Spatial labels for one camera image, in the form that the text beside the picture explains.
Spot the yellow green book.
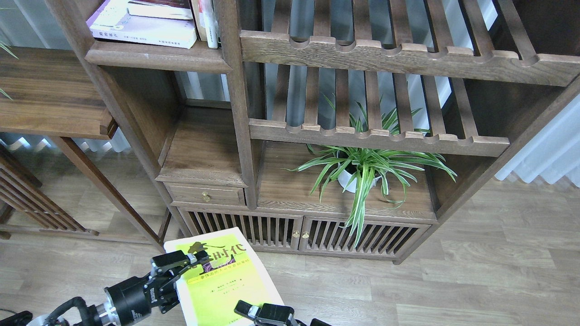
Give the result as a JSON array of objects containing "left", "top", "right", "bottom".
[{"left": 164, "top": 227, "right": 283, "bottom": 326}]

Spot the white curtain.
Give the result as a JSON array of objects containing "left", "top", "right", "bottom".
[{"left": 495, "top": 96, "right": 580, "bottom": 187}]

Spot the spider plant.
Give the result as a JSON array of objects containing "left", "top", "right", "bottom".
[{"left": 285, "top": 95, "right": 458, "bottom": 247}]

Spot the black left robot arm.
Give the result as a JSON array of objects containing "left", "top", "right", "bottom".
[{"left": 1, "top": 250, "right": 210, "bottom": 326}]

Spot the white purple book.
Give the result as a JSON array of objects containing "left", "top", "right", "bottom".
[{"left": 87, "top": 0, "right": 197, "bottom": 49}]

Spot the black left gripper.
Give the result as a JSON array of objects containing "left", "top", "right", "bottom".
[{"left": 103, "top": 250, "right": 209, "bottom": 326}]

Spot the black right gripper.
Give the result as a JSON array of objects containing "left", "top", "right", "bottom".
[{"left": 234, "top": 300, "right": 307, "bottom": 326}]

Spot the dark wooden bookshelf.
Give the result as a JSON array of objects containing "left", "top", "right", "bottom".
[{"left": 46, "top": 0, "right": 579, "bottom": 264}]

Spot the white plant pot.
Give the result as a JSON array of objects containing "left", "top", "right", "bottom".
[{"left": 338, "top": 159, "right": 381, "bottom": 193}]

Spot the wooden side table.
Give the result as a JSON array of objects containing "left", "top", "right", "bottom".
[{"left": 0, "top": 47, "right": 163, "bottom": 251}]

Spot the upright white book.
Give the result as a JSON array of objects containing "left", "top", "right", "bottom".
[{"left": 198, "top": 0, "right": 219, "bottom": 49}]

